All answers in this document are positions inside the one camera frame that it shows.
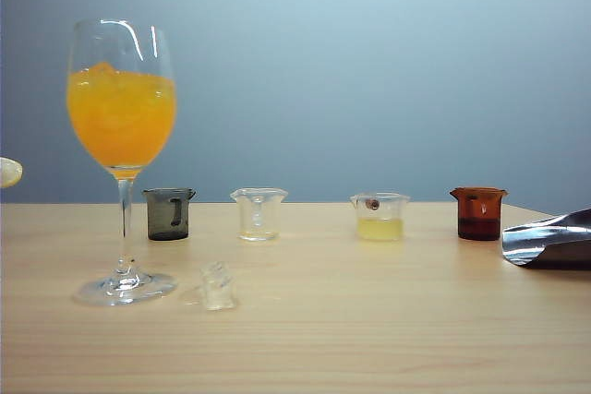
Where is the clear plastic measuring cup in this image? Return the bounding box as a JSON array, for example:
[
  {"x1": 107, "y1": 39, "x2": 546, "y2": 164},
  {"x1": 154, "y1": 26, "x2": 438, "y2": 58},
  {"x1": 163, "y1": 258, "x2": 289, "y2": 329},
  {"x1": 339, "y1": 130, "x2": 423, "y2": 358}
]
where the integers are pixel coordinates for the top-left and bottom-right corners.
[{"x1": 229, "y1": 186, "x2": 289, "y2": 243}]

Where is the clear cup with yellow juice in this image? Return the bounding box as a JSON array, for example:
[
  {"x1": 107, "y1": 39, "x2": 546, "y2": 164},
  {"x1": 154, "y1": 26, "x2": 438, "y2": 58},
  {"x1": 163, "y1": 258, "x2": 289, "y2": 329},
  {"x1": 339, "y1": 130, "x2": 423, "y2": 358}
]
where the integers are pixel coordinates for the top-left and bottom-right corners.
[{"x1": 349, "y1": 192, "x2": 412, "y2": 243}]

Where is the smoky grey measuring cup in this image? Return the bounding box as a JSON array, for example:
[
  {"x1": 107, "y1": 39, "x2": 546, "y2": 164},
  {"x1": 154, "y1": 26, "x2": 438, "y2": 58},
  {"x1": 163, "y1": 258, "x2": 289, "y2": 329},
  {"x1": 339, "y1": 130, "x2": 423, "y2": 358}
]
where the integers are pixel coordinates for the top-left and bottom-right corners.
[{"x1": 140, "y1": 187, "x2": 198, "y2": 242}]

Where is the amber brown measuring cup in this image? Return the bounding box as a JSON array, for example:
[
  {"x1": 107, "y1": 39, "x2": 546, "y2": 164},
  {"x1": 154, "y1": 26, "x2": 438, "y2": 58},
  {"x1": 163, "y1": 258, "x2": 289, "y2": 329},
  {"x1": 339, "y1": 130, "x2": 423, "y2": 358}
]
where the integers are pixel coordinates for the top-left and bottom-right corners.
[{"x1": 449, "y1": 185, "x2": 509, "y2": 242}]

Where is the clear stemmed wine glass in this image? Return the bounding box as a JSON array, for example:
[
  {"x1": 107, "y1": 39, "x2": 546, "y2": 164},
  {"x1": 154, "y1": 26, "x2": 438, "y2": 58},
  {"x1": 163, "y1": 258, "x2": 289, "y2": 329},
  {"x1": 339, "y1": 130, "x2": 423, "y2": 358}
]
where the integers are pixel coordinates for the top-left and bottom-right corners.
[{"x1": 66, "y1": 18, "x2": 179, "y2": 307}]

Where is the shiny metal scoop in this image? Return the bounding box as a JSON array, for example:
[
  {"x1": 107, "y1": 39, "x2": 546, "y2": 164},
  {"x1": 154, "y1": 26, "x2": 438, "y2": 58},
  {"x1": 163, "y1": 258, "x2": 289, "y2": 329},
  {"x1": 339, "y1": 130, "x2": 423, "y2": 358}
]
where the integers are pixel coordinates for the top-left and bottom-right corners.
[{"x1": 501, "y1": 208, "x2": 591, "y2": 270}]

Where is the yellow lemon slice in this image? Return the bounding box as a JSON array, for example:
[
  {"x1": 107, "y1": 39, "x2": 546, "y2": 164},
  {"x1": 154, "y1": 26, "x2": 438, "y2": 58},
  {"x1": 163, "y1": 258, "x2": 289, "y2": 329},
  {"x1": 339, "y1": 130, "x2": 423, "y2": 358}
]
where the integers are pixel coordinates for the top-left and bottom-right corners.
[{"x1": 0, "y1": 156, "x2": 24, "y2": 189}]

